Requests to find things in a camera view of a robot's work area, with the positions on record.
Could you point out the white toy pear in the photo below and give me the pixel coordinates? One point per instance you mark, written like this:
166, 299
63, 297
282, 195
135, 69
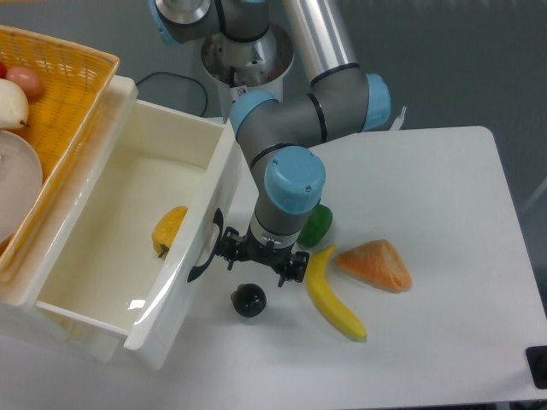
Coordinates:
14, 106

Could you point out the white drawer cabinet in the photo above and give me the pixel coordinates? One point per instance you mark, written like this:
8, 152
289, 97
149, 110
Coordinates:
30, 257

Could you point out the dark purple toy fruit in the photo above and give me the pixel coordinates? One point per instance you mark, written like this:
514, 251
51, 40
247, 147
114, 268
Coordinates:
249, 300

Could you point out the yellow woven basket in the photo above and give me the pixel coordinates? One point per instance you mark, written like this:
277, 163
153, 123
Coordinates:
75, 78

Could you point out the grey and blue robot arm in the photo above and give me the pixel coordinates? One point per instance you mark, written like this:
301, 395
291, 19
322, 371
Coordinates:
296, 95

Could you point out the yellow toy bell pepper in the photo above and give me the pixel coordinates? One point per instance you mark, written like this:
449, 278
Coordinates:
166, 230

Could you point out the white plate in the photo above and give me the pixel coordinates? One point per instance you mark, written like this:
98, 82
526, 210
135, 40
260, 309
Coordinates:
21, 182

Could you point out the black device at edge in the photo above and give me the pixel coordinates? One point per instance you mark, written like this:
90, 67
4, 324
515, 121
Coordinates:
537, 360

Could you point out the orange toy bread slice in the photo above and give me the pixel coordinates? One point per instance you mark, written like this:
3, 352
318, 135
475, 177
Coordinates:
378, 263

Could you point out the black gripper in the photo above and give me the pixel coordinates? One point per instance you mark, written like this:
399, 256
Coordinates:
235, 248

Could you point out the white table frame bracket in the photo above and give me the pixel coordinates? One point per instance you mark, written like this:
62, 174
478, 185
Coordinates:
398, 122

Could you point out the pink toy fruit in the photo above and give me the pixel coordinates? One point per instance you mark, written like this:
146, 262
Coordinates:
27, 79

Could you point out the green toy bell pepper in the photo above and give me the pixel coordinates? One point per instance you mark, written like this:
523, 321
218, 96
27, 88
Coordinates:
316, 227

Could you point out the yellow toy banana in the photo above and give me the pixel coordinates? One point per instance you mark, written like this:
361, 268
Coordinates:
325, 300

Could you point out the red toy fruit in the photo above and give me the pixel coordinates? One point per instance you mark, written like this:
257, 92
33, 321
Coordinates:
3, 70

